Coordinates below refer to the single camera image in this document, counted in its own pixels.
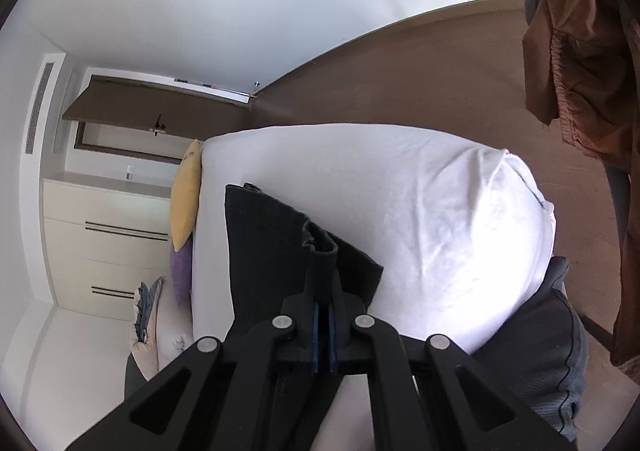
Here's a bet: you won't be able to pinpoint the dark grey headboard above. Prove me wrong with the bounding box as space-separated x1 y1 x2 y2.
124 351 167 403

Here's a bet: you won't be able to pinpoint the brown door frame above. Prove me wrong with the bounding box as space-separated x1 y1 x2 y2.
74 121 197 164

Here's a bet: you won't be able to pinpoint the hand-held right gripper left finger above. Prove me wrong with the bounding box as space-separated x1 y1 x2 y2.
64 297 324 451

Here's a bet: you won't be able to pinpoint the beige printed duvet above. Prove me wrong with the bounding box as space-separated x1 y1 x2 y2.
129 276 194 380

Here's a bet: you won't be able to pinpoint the purple pillow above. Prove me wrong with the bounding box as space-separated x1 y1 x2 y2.
169 236 195 308

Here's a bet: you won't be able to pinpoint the cream wardrobe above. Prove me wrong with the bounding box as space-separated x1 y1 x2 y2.
42 171 174 321

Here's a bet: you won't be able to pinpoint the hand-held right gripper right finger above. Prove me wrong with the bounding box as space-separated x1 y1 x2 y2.
327 297 577 451

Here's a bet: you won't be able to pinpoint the black pants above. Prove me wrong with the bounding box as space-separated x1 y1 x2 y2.
224 184 385 451

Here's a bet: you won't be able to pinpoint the brown garment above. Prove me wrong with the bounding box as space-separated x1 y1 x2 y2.
522 0 640 368

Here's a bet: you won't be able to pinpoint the white air vent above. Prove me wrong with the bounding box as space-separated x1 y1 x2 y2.
25 61 55 155

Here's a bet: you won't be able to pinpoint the brown door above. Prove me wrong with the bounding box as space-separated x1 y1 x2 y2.
62 76 252 135

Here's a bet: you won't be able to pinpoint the bed with white sheet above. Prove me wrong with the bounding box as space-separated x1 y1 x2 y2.
192 124 557 451

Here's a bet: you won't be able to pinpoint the yellow pillow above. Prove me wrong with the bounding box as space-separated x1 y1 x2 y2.
170 138 204 252

